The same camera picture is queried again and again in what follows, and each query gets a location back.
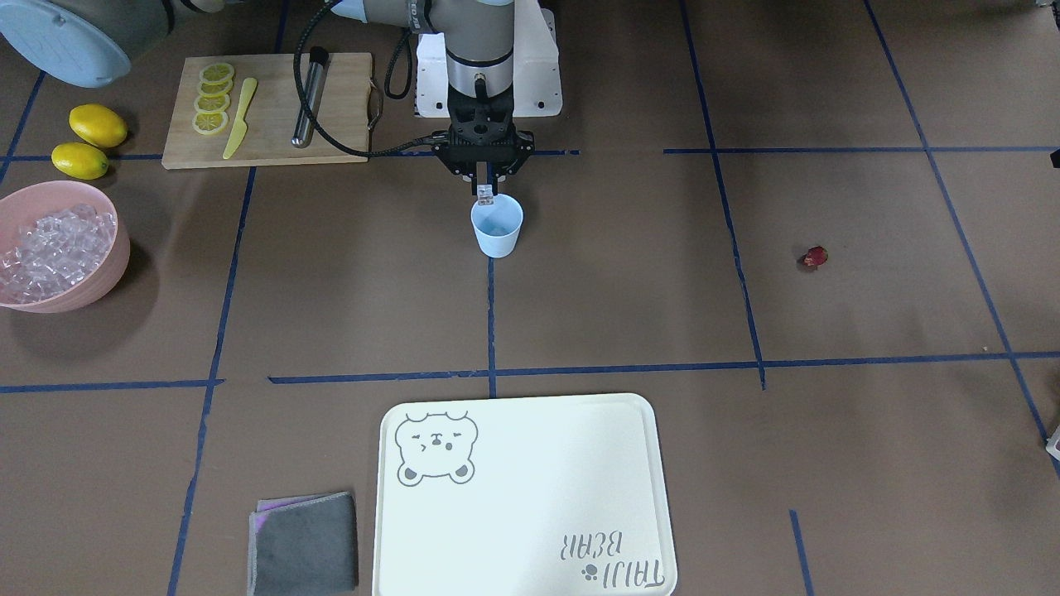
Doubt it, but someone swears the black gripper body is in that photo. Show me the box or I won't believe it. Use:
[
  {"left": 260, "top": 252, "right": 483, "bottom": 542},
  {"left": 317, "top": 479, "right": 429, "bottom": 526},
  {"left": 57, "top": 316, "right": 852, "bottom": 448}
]
[{"left": 432, "top": 89, "right": 535, "bottom": 177}]

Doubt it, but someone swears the clear ice cube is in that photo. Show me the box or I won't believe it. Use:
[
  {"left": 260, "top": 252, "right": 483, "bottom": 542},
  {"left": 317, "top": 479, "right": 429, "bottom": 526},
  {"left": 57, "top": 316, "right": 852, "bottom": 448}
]
[{"left": 476, "top": 185, "right": 495, "bottom": 207}]

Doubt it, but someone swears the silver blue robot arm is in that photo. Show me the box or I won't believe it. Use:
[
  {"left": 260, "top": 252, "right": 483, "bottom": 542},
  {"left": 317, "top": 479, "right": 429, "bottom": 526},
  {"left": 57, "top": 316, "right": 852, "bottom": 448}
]
[{"left": 1, "top": 1, "right": 535, "bottom": 191}]

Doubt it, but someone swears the light blue plastic cup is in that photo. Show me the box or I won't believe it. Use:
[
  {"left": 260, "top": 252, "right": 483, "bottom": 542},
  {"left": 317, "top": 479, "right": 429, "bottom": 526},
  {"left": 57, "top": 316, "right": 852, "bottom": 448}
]
[{"left": 470, "top": 194, "right": 525, "bottom": 259}]

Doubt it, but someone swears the pile of clear ice cubes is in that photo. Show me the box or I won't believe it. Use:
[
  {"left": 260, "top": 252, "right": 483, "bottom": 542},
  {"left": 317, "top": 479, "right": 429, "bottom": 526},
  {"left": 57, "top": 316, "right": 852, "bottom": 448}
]
[{"left": 1, "top": 204, "right": 117, "bottom": 303}]

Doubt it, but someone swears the white cup rack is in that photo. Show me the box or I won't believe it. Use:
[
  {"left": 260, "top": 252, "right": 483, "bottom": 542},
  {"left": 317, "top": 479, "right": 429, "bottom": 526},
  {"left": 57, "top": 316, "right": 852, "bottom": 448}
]
[{"left": 1045, "top": 426, "right": 1060, "bottom": 463}]

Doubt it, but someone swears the steel muddler black tip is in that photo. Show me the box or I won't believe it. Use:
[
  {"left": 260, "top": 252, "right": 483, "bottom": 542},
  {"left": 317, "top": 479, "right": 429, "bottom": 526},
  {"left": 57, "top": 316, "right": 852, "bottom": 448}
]
[{"left": 292, "top": 46, "right": 330, "bottom": 150}]

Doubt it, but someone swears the wooden cutting board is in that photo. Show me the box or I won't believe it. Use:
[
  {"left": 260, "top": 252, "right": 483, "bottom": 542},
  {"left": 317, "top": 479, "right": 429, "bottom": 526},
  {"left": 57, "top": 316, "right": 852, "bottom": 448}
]
[{"left": 161, "top": 53, "right": 378, "bottom": 171}]

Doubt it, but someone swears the yellow plastic knife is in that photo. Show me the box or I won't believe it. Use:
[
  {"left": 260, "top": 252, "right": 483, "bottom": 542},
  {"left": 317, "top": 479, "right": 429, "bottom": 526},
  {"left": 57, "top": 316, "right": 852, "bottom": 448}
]
[{"left": 222, "top": 78, "right": 258, "bottom": 160}]

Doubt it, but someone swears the lemon slice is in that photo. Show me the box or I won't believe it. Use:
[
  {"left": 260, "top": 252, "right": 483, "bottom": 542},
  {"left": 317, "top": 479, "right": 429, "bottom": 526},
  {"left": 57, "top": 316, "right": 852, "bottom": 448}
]
[
  {"left": 190, "top": 110, "right": 229, "bottom": 136},
  {"left": 194, "top": 92, "right": 231, "bottom": 113},
  {"left": 198, "top": 62, "right": 235, "bottom": 84},
  {"left": 197, "top": 78, "right": 234, "bottom": 98}
]

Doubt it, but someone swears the cream bear print tray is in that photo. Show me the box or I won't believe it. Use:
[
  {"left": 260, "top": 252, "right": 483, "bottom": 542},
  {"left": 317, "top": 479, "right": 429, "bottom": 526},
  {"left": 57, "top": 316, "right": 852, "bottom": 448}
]
[{"left": 371, "top": 392, "right": 678, "bottom": 595}]

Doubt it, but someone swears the red strawberry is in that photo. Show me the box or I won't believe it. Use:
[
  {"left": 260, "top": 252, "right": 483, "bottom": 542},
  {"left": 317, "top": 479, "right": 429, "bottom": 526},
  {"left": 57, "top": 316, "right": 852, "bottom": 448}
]
[{"left": 799, "top": 245, "right": 829, "bottom": 271}]

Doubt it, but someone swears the whole yellow lemon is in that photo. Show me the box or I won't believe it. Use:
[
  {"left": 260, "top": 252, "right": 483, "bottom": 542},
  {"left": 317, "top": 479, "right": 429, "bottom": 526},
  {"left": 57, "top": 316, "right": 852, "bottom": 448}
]
[
  {"left": 68, "top": 104, "right": 128, "bottom": 150},
  {"left": 51, "top": 142, "right": 110, "bottom": 180}
]

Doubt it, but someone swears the grey folded cloth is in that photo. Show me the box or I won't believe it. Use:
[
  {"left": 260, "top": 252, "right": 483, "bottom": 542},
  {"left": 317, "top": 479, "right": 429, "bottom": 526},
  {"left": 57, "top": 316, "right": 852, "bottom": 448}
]
[{"left": 246, "top": 492, "right": 359, "bottom": 595}]

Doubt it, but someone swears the pink bowl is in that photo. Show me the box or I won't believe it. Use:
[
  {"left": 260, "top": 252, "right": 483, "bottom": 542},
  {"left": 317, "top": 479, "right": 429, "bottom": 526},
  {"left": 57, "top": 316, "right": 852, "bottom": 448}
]
[{"left": 2, "top": 180, "right": 130, "bottom": 314}]

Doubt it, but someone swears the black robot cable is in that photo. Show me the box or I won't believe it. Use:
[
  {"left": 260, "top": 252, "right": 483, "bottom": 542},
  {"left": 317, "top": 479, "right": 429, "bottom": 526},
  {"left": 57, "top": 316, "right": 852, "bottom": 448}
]
[{"left": 298, "top": 0, "right": 448, "bottom": 160}]

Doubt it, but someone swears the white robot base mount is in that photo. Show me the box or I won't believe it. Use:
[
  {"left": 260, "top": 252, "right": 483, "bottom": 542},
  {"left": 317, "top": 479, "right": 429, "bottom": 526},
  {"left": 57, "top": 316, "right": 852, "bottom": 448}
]
[{"left": 413, "top": 1, "right": 563, "bottom": 120}]

